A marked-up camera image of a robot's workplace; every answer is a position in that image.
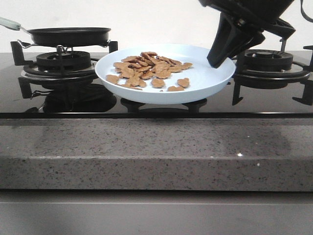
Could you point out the left gas burner head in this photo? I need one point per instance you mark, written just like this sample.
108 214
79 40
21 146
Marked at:
70 61

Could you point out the right gas burner head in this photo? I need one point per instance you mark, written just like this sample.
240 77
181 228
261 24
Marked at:
267 60

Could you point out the right black burner grate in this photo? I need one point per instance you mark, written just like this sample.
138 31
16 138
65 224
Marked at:
269 80

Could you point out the grey cabinet front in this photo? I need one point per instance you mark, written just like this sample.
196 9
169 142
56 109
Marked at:
154 213

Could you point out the gas burner head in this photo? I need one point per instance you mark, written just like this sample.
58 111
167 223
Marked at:
70 61
267 60

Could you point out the black frying pan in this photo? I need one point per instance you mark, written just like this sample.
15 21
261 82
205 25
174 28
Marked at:
64 36

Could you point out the black burner grate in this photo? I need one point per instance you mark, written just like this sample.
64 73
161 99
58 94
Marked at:
269 80
15 55

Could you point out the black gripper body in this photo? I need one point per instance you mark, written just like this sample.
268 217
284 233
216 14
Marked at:
262 14

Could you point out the left black burner grate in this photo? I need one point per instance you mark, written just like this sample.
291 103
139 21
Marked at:
15 55

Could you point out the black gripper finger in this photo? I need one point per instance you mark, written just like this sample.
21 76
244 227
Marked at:
228 29
243 42

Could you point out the grey speckled stone countertop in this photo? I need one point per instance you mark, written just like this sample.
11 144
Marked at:
157 154

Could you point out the black glass cooktop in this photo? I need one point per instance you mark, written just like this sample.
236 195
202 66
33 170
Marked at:
20 98

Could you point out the light blue plate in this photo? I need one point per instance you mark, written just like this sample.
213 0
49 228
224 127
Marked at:
196 83

